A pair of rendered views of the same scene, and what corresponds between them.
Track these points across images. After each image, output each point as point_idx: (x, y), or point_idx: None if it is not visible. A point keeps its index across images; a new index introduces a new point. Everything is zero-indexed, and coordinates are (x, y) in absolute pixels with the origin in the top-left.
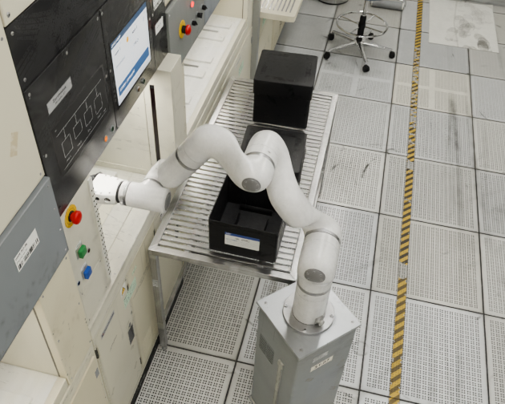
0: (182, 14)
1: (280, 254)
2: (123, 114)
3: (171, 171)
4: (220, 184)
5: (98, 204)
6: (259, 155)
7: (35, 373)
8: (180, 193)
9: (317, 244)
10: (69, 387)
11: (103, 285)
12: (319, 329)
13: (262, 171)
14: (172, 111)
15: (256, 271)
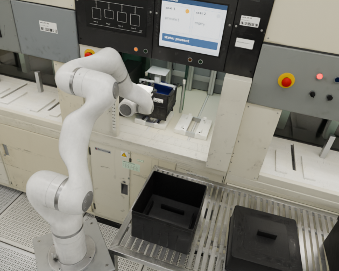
0: (293, 69)
1: (140, 241)
2: (162, 55)
3: None
4: (222, 207)
5: (176, 130)
6: (75, 68)
7: None
8: (209, 183)
9: (50, 174)
10: None
11: (107, 127)
12: (50, 256)
13: (59, 71)
14: (217, 110)
15: (124, 221)
